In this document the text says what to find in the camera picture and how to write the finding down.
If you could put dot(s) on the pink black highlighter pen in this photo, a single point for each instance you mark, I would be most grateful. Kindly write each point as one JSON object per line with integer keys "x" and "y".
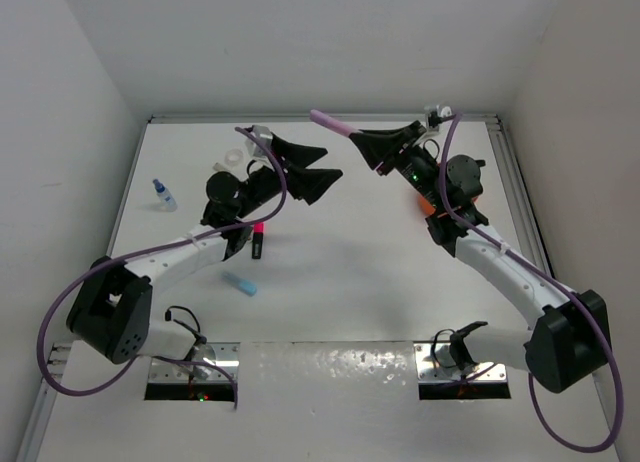
{"x": 257, "y": 241}

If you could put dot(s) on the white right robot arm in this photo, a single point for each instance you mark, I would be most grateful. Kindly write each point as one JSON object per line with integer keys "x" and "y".
{"x": 112, "y": 311}

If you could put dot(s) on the clear tape roll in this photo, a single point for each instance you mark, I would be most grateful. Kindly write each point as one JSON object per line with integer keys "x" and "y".
{"x": 234, "y": 157}

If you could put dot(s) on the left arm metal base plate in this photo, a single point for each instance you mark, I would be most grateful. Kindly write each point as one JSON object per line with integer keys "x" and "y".
{"x": 213, "y": 363}

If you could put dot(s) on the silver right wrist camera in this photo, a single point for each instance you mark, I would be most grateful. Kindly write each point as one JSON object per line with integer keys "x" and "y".
{"x": 259, "y": 142}

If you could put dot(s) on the light blue highlighter pen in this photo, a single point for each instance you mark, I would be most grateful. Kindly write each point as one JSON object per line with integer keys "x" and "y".
{"x": 242, "y": 285}

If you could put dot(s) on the blue cap spray bottle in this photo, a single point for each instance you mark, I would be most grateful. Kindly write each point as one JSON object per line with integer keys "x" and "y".
{"x": 165, "y": 197}

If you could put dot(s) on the orange round divided container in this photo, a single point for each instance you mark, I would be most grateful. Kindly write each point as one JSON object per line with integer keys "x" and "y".
{"x": 425, "y": 204}

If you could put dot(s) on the purple translucent highlighter pen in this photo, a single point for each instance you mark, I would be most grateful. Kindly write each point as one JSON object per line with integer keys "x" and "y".
{"x": 334, "y": 125}

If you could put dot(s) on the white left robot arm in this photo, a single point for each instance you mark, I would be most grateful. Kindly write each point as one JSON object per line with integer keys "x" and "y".
{"x": 567, "y": 336}

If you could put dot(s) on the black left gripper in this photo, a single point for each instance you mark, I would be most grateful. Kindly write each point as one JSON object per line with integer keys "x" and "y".
{"x": 415, "y": 164}

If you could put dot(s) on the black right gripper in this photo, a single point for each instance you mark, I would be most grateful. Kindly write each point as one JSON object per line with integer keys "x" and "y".
{"x": 270, "y": 183}

